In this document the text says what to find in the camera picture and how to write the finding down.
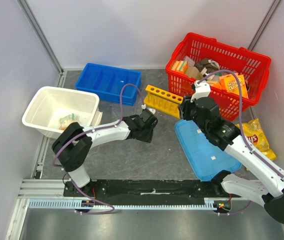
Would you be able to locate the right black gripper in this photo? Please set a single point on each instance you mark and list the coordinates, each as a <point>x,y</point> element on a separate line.
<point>185,109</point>

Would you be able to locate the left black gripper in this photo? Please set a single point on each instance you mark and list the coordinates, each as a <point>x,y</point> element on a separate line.
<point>148,138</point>

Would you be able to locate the clear glass pipette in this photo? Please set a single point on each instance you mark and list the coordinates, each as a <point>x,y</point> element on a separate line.
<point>118,86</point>

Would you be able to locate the yellow Lays chips bag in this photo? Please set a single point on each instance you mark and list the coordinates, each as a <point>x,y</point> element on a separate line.
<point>255,134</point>

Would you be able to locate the clear bag of swabs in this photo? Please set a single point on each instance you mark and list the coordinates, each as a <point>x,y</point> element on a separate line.
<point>69,119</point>

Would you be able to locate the tan rubber band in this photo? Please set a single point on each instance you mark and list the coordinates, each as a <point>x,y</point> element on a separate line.
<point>63,127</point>

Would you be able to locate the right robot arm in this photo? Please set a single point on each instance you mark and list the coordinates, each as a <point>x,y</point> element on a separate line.
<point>269,192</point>

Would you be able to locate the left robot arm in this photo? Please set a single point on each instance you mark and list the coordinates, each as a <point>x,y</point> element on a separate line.
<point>73,145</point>

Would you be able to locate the yellow test tube rack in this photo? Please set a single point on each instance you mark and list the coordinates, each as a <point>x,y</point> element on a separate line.
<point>163,100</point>

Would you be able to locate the orange green sponge pack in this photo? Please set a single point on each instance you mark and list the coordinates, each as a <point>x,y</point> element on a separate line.
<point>180,66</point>

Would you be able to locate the orange Scrub Daddy package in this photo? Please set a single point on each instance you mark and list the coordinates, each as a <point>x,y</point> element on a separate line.
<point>229,83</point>

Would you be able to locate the red shopping basket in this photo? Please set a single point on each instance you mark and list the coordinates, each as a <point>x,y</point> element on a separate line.
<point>253,66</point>

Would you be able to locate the light blue plastic lid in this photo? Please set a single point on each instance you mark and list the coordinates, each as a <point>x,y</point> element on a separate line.
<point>205,159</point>

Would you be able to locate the blue divided plastic tray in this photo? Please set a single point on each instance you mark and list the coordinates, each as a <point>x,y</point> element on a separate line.
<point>101,80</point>

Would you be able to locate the white plastic tub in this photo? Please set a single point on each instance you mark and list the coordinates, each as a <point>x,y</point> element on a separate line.
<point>50,104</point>

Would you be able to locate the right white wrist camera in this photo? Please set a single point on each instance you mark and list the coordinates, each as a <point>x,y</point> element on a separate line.
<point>201,89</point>

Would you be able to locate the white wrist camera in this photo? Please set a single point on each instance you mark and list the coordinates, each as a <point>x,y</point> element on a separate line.
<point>144,107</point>
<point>201,89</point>

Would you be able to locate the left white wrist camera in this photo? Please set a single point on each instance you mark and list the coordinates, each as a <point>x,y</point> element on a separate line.
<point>144,107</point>

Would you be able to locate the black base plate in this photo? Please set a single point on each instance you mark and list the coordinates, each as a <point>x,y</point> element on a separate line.
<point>153,192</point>

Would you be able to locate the white cable duct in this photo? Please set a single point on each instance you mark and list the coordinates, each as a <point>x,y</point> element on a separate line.
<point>86,204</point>

